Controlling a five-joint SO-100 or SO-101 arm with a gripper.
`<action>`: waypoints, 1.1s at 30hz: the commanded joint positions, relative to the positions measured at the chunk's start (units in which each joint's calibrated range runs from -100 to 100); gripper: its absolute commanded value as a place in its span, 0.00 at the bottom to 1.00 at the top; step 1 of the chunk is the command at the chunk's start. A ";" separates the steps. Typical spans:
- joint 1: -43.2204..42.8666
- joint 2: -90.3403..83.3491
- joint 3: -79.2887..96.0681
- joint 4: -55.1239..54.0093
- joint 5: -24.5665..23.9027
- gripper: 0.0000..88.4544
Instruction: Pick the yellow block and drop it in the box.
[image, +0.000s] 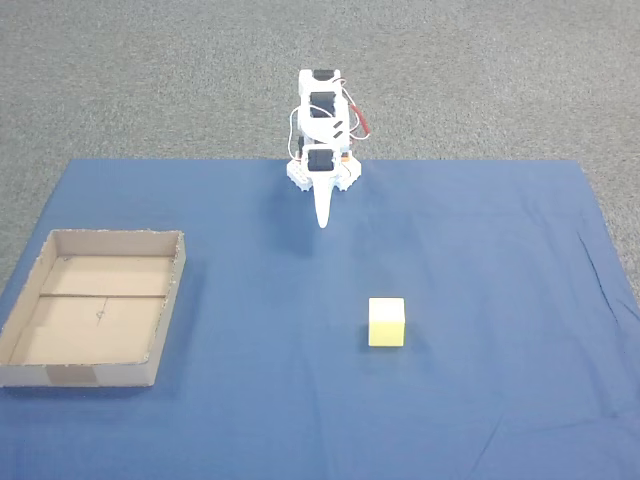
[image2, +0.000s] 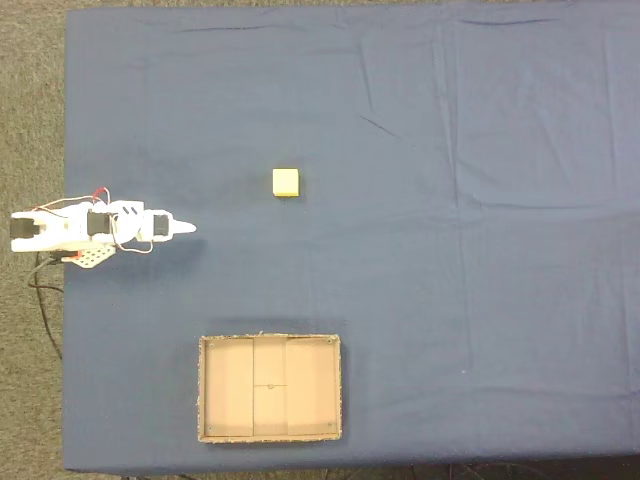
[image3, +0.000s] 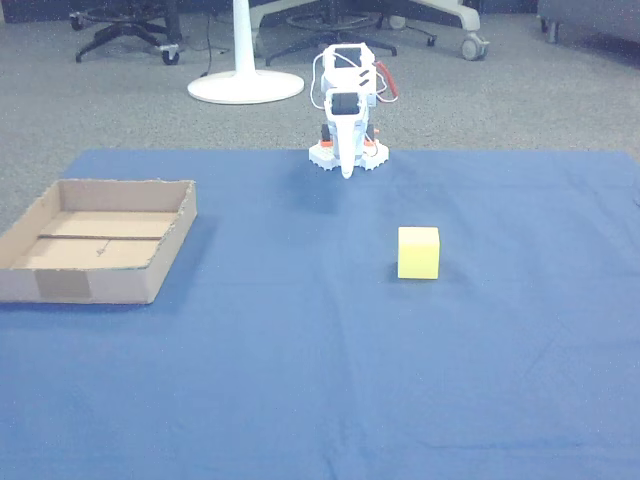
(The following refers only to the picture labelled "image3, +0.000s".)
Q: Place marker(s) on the yellow foam block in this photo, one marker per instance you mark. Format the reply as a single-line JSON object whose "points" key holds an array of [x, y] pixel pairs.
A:
{"points": [[419, 254]]}

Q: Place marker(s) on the shallow cardboard box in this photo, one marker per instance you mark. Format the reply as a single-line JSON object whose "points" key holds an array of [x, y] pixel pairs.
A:
{"points": [[100, 240]]}

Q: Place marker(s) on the white cart leg with caster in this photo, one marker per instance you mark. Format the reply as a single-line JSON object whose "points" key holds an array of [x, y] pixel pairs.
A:
{"points": [[465, 20]]}

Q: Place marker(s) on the blue table cloth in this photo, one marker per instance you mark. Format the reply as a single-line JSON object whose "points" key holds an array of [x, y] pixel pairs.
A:
{"points": [[320, 360]]}

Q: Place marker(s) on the black office chair base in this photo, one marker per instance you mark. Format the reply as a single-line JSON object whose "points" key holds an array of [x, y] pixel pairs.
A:
{"points": [[125, 27]]}

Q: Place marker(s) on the grey furniture with caster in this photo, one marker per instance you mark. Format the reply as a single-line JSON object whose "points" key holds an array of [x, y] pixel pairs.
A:
{"points": [[590, 17]]}

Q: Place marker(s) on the white round pedestal stand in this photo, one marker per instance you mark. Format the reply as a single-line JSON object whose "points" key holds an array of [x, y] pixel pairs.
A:
{"points": [[245, 85]]}

